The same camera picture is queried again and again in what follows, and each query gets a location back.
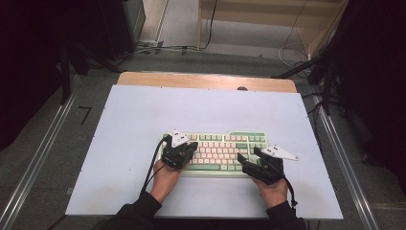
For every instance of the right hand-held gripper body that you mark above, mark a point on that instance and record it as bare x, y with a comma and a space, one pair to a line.
268, 171

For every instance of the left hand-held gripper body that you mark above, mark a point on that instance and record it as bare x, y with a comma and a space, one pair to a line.
177, 156

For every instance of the green and cream keyboard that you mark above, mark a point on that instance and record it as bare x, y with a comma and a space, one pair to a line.
220, 150

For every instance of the person's right hand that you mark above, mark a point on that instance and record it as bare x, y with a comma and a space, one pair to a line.
274, 195

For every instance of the person's left hand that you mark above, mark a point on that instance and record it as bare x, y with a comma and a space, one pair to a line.
164, 182

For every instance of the white table cover sheet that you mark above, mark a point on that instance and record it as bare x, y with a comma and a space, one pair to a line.
191, 108

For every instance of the wooden table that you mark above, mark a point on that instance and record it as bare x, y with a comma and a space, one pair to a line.
191, 81

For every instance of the black tripod stand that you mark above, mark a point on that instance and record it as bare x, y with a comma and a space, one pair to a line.
325, 89

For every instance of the grey power strip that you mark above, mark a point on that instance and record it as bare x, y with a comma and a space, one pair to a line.
150, 43

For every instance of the black metal stand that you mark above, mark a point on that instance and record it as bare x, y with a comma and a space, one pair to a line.
65, 80

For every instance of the black cabinet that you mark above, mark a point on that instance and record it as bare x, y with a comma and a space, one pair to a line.
118, 25

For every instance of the light wooden shelf unit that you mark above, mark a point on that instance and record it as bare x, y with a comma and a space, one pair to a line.
255, 19

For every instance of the dark curtain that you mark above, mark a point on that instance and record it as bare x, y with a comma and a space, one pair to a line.
28, 64
379, 80

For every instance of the metal floor rail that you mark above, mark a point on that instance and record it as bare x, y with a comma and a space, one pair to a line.
344, 159
32, 169

